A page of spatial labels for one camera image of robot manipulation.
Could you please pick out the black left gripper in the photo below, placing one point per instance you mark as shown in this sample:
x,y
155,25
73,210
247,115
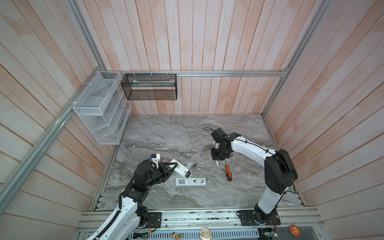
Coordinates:
x,y
165,170

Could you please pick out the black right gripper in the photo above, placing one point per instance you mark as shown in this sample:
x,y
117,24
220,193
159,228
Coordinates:
x,y
214,157

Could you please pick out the orange black screwdriver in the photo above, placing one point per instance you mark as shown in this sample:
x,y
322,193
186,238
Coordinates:
x,y
228,173

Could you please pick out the white slim remote control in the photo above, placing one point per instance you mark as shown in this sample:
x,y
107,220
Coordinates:
x,y
191,182

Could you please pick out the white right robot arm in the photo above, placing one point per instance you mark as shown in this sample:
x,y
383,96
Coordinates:
x,y
280,173

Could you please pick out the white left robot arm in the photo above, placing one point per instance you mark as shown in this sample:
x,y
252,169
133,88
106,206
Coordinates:
x,y
130,212

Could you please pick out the small colourful charm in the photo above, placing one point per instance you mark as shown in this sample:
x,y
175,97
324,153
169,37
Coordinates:
x,y
177,236

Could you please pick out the round gold white badge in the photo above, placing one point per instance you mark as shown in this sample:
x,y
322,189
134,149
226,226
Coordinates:
x,y
205,233

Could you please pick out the red round sticker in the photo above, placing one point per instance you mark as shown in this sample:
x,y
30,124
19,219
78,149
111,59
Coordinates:
x,y
295,231

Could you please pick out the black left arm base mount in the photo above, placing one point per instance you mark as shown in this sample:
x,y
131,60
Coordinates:
x,y
153,220

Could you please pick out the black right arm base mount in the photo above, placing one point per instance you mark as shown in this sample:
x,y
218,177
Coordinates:
x,y
248,218

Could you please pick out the black wire mesh basket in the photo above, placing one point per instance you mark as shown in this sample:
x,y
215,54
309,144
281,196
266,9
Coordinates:
x,y
150,87

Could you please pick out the white wire mesh shelf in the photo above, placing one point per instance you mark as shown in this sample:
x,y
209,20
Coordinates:
x,y
103,108

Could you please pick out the aluminium frame rail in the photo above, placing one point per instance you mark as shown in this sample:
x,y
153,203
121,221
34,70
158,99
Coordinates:
x,y
231,73

